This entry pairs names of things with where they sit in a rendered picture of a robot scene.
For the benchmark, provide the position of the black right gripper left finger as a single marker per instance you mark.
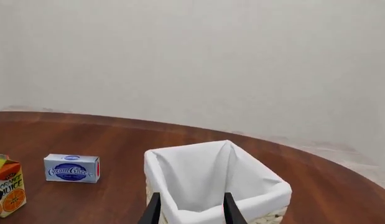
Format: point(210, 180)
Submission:
point(151, 210)

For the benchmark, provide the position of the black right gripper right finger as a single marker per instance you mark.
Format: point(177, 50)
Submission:
point(233, 210)

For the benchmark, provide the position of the white lined woven basket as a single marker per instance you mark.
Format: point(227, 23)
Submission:
point(211, 172)

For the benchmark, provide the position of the orange juice carton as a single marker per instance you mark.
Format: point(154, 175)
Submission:
point(8, 186)

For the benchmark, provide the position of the blue cream cheese box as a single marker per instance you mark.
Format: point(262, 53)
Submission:
point(71, 169)

